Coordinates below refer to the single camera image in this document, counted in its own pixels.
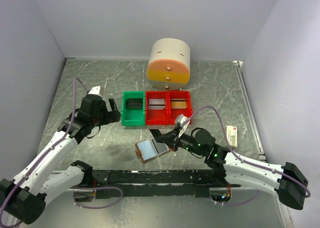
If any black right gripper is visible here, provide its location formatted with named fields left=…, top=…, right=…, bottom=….
left=158, top=126, right=206, bottom=157

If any dark credit card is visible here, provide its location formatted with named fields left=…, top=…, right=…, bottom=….
left=149, top=128, right=162, bottom=139

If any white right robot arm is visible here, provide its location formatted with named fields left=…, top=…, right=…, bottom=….
left=150, top=127, right=309, bottom=210

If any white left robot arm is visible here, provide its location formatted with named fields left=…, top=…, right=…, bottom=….
left=0, top=94, right=121, bottom=225

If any black card in bin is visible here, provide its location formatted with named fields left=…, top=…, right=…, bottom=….
left=125, top=98, right=144, bottom=109

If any gold card in bin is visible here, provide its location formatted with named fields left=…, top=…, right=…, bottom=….
left=170, top=99, right=187, bottom=110

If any silver card in bin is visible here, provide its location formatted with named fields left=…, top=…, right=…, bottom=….
left=147, top=99, right=166, bottom=110

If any white small card box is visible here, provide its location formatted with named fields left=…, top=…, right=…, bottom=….
left=226, top=125, right=238, bottom=148

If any green bin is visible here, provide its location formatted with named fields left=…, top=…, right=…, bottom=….
left=121, top=91, right=146, bottom=126

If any red bin middle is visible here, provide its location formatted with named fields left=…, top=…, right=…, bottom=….
left=145, top=90, right=170, bottom=126

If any red bin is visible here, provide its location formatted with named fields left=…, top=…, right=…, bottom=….
left=168, top=90, right=193, bottom=125
left=145, top=90, right=170, bottom=126

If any red bin right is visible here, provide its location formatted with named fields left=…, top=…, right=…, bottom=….
left=168, top=90, right=193, bottom=125

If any white round drawer cabinet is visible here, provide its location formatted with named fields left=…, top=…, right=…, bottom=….
left=146, top=38, right=191, bottom=91

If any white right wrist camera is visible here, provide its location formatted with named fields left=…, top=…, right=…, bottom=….
left=174, top=114, right=190, bottom=131

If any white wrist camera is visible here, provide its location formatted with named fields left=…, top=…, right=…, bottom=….
left=87, top=85, right=104, bottom=97
left=174, top=114, right=190, bottom=131

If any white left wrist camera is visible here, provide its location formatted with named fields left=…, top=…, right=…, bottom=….
left=87, top=85, right=104, bottom=97

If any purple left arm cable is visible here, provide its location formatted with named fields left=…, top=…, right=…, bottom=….
left=0, top=77, right=88, bottom=228

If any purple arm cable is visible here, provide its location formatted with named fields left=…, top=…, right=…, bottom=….
left=181, top=105, right=311, bottom=199
left=0, top=77, right=88, bottom=228

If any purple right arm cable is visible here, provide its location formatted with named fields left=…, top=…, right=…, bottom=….
left=181, top=105, right=311, bottom=199

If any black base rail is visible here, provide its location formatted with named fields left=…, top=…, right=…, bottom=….
left=72, top=169, right=242, bottom=203

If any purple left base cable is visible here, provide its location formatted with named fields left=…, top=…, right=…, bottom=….
left=72, top=186, right=124, bottom=210

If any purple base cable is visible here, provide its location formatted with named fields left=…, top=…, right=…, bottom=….
left=214, top=189, right=261, bottom=207
left=72, top=186, right=124, bottom=210

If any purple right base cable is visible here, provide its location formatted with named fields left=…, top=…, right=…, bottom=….
left=214, top=189, right=261, bottom=207

